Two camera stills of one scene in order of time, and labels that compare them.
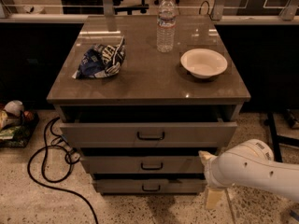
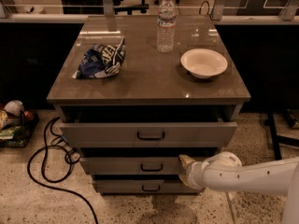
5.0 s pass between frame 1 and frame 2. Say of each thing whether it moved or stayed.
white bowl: stayed
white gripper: moved
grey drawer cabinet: stayed
